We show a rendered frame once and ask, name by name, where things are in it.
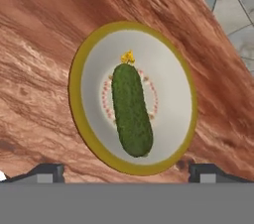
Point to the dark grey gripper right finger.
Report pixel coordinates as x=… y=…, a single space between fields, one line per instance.
x=205 y=172

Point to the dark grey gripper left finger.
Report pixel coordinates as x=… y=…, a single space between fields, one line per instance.
x=49 y=171

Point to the green cucumber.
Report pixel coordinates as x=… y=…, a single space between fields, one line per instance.
x=131 y=112

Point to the white bowl with yellow rim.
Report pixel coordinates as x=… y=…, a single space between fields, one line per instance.
x=165 y=69

